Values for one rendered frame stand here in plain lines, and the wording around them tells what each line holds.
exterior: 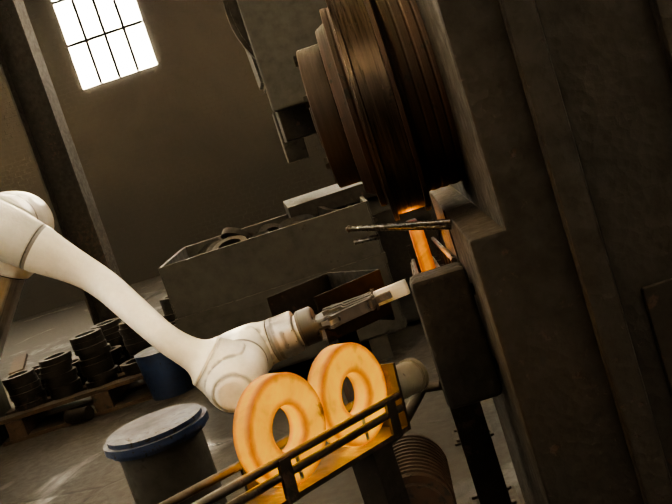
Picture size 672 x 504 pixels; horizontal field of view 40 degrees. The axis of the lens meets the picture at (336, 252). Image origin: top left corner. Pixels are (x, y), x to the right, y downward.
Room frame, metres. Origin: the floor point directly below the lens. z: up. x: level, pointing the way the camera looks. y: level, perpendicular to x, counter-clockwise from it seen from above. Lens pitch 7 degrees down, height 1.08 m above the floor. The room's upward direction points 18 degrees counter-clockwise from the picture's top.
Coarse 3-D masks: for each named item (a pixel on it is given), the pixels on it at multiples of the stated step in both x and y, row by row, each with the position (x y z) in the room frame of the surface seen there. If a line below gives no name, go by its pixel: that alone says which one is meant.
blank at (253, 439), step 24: (264, 384) 1.19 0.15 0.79; (288, 384) 1.22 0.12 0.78; (240, 408) 1.18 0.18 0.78; (264, 408) 1.18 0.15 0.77; (288, 408) 1.23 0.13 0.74; (312, 408) 1.25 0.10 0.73; (240, 432) 1.16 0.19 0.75; (264, 432) 1.17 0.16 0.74; (312, 432) 1.23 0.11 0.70; (240, 456) 1.16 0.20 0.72; (264, 456) 1.16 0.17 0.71; (264, 480) 1.16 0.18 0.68
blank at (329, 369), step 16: (320, 352) 1.33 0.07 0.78; (336, 352) 1.31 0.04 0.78; (352, 352) 1.34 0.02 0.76; (368, 352) 1.37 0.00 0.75; (320, 368) 1.29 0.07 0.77; (336, 368) 1.30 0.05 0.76; (352, 368) 1.33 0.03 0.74; (368, 368) 1.36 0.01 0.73; (320, 384) 1.28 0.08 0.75; (336, 384) 1.29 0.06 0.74; (352, 384) 1.37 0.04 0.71; (368, 384) 1.35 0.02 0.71; (384, 384) 1.38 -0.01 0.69; (320, 400) 1.27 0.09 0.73; (336, 400) 1.29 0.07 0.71; (368, 400) 1.34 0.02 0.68; (336, 416) 1.28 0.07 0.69; (368, 416) 1.33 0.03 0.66; (368, 432) 1.32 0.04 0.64
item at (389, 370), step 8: (384, 368) 1.38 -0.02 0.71; (392, 368) 1.37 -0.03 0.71; (384, 376) 1.38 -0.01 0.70; (392, 376) 1.37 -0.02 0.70; (392, 384) 1.37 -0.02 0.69; (392, 392) 1.38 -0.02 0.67; (400, 392) 1.37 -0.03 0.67; (400, 400) 1.37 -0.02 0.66; (400, 416) 1.37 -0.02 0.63; (384, 424) 1.39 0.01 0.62; (408, 424) 1.36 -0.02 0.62
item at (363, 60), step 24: (336, 0) 1.69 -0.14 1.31; (360, 0) 1.66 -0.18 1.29; (336, 24) 1.62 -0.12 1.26; (360, 24) 1.62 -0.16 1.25; (360, 48) 1.60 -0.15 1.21; (360, 72) 1.59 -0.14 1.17; (384, 72) 1.58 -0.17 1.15; (360, 96) 1.57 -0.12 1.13; (384, 96) 1.58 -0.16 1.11; (384, 120) 1.59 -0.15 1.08; (384, 144) 1.60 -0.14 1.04; (408, 144) 1.60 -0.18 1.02; (384, 168) 1.62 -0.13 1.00; (408, 168) 1.62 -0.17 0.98; (408, 192) 1.67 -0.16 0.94
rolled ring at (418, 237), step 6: (414, 234) 2.18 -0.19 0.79; (420, 234) 2.18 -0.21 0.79; (414, 240) 2.17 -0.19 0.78; (420, 240) 2.16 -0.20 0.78; (426, 240) 2.16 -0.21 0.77; (414, 246) 2.16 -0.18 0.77; (420, 246) 2.16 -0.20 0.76; (426, 246) 2.15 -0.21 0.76; (420, 252) 2.15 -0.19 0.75; (426, 252) 2.15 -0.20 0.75; (420, 258) 2.15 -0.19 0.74; (426, 258) 2.15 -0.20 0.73; (432, 258) 2.15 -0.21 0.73; (420, 264) 2.15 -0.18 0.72; (426, 264) 2.14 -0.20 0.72; (432, 264) 2.14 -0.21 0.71; (426, 270) 2.15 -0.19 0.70
